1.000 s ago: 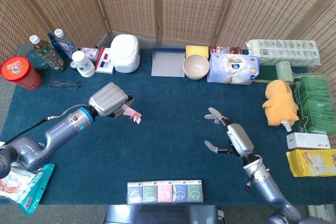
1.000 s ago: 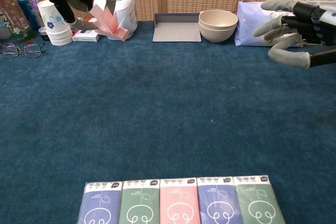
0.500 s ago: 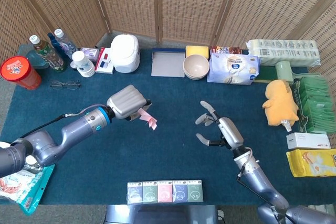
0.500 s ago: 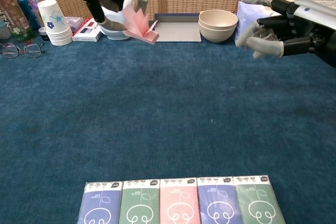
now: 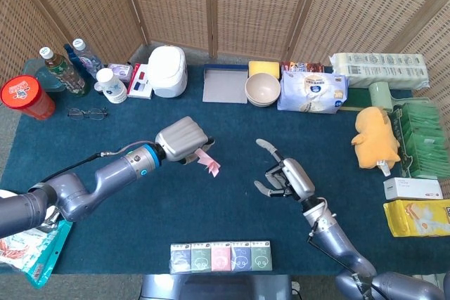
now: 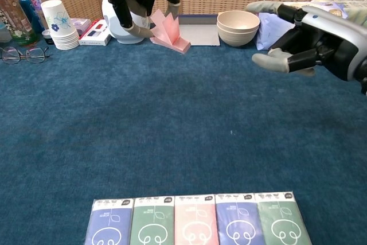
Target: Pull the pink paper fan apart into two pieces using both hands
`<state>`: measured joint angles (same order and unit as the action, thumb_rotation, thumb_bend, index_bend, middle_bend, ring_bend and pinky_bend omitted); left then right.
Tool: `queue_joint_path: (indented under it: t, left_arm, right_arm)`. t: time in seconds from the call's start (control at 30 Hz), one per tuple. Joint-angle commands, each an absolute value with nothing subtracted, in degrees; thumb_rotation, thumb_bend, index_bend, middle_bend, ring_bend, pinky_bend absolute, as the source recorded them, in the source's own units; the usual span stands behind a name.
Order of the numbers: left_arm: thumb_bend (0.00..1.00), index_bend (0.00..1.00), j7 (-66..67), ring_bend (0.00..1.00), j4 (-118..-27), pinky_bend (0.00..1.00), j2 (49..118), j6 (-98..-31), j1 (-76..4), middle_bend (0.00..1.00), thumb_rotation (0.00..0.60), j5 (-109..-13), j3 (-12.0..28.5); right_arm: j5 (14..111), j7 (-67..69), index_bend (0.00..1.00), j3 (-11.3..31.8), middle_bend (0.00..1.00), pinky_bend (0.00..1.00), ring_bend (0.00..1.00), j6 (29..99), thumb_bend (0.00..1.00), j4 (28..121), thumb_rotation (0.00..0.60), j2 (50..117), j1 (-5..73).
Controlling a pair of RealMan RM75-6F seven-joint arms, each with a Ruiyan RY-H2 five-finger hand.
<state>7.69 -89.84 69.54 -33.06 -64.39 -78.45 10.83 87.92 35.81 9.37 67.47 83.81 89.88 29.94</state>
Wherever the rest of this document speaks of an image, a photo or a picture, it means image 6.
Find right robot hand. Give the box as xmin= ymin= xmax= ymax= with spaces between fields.
xmin=245 ymin=0 xmax=367 ymax=95

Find pink paper stack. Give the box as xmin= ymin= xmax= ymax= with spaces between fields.
xmin=149 ymin=9 xmax=192 ymax=55

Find pale green paper pack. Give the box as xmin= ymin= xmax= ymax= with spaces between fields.
xmin=311 ymin=0 xmax=367 ymax=25

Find white rice cooker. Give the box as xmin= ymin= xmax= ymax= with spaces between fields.
xmin=101 ymin=0 xmax=151 ymax=45

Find small lilac box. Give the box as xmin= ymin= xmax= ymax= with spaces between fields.
xmin=70 ymin=17 xmax=92 ymax=36

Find lilac tissue bag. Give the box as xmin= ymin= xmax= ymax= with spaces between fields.
xmin=256 ymin=0 xmax=349 ymax=50

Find red and white box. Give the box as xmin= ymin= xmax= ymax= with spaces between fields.
xmin=78 ymin=18 xmax=112 ymax=47

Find floral paper cup stack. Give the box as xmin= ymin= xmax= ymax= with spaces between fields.
xmin=40 ymin=0 xmax=80 ymax=50

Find grey tray with blue rim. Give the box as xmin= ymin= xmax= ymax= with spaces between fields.
xmin=177 ymin=14 xmax=221 ymax=47

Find beige bowl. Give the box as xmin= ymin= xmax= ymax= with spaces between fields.
xmin=216 ymin=10 xmax=261 ymax=34
xmin=217 ymin=26 xmax=259 ymax=47

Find small black jar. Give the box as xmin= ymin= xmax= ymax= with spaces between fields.
xmin=41 ymin=29 xmax=55 ymax=45

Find dark blue bottle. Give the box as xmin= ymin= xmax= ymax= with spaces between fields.
xmin=13 ymin=0 xmax=45 ymax=34

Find thin-framed eyeglasses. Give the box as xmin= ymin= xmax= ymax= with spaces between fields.
xmin=0 ymin=46 xmax=50 ymax=65

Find green tea bottle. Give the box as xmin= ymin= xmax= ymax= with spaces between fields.
xmin=0 ymin=0 xmax=40 ymax=46

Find dark blue table cloth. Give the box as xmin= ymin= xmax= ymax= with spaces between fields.
xmin=0 ymin=22 xmax=367 ymax=245

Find green pocket tissue pack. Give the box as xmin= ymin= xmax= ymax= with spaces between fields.
xmin=129 ymin=196 xmax=175 ymax=245
xmin=255 ymin=190 xmax=313 ymax=245

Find blue pocket tissue pack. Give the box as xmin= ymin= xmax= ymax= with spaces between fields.
xmin=214 ymin=192 xmax=266 ymax=245
xmin=83 ymin=198 xmax=135 ymax=245

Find pink pocket tissue pack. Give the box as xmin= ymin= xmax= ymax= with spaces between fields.
xmin=174 ymin=195 xmax=221 ymax=245

